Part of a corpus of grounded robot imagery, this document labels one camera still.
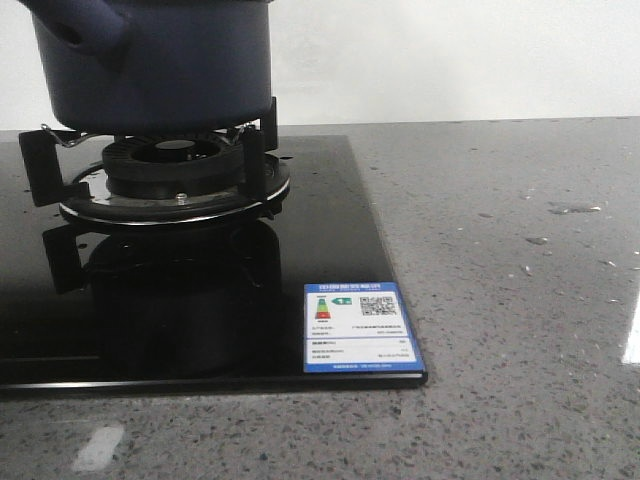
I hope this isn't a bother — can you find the black pot support grate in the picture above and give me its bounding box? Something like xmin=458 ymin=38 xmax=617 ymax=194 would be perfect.
xmin=18 ymin=105 xmax=290 ymax=229

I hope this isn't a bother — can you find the dark blue cooking pot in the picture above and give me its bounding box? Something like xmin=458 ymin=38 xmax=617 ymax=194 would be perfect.
xmin=24 ymin=1 xmax=272 ymax=135

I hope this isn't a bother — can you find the black glass gas stove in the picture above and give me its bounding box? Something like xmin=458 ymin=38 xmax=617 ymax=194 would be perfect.
xmin=1 ymin=135 xmax=428 ymax=398

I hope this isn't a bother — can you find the blue energy label sticker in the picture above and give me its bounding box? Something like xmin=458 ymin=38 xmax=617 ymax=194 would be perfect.
xmin=303 ymin=282 xmax=424 ymax=374

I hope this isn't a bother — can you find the black round gas burner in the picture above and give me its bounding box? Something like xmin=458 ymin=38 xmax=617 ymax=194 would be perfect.
xmin=102 ymin=134 xmax=243 ymax=200

